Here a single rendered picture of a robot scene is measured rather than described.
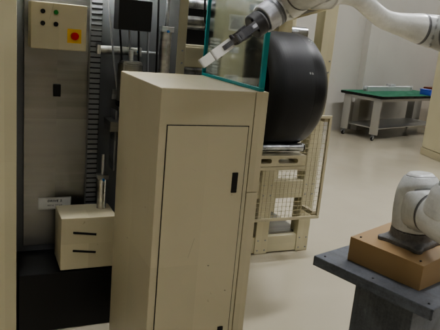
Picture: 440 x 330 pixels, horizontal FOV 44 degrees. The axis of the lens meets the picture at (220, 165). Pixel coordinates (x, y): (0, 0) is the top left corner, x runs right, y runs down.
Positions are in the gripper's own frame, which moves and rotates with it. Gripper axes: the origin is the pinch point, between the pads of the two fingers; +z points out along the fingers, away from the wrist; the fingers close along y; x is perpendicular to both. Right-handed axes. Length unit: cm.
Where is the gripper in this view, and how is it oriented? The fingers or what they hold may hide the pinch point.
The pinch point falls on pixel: (209, 57)
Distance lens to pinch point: 163.7
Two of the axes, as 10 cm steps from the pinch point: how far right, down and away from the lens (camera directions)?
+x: -5.7, -8.0, -1.7
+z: -7.7, 6.0, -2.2
